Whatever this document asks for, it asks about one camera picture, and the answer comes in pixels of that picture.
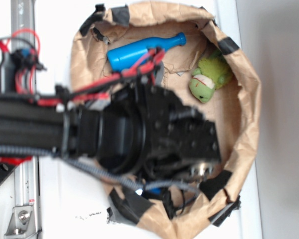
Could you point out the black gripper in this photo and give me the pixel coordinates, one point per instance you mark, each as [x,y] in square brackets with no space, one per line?
[176,140]

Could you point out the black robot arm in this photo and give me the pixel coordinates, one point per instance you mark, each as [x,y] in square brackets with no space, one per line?
[109,135]

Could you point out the crumpled brown paper bag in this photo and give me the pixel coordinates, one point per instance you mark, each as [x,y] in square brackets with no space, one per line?
[235,108]

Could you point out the green plush frog toy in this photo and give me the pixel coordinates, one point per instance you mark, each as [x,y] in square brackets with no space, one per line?
[211,74]

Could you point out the blue plastic bottle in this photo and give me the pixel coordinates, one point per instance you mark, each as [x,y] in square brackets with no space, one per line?
[126,56]

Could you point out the aluminium extrusion rail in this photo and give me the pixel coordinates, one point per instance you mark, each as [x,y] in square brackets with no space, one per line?
[25,222]

